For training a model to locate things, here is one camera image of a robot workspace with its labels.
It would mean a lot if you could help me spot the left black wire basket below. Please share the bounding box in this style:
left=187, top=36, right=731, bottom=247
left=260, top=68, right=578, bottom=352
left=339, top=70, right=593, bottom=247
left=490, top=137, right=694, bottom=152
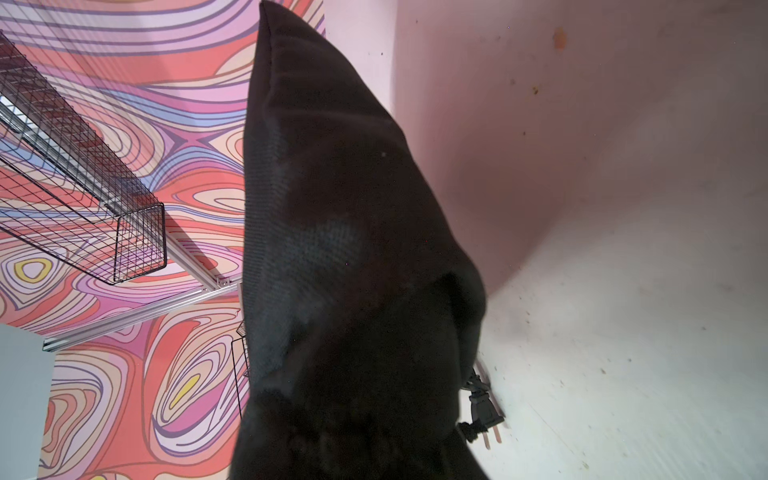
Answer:
left=230, top=322, right=249, bottom=418

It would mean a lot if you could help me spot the back black wire basket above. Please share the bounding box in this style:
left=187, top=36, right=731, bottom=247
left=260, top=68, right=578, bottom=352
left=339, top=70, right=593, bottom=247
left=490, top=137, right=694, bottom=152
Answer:
left=1, top=37, right=168, bottom=285

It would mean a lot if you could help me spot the black wire basket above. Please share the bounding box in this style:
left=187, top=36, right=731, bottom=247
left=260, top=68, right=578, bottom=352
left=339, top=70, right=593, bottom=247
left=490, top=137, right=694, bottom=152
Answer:
left=230, top=322, right=249, bottom=418
left=1, top=37, right=168, bottom=285

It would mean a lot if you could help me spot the dark teal hair dryer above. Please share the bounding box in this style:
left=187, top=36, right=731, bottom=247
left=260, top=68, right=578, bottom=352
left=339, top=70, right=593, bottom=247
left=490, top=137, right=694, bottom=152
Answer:
left=458, top=360, right=506, bottom=450

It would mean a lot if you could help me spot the black hair dryer pouch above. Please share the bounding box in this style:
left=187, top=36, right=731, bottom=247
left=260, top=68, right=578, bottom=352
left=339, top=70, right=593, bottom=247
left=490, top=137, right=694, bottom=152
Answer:
left=229, top=1, right=486, bottom=479

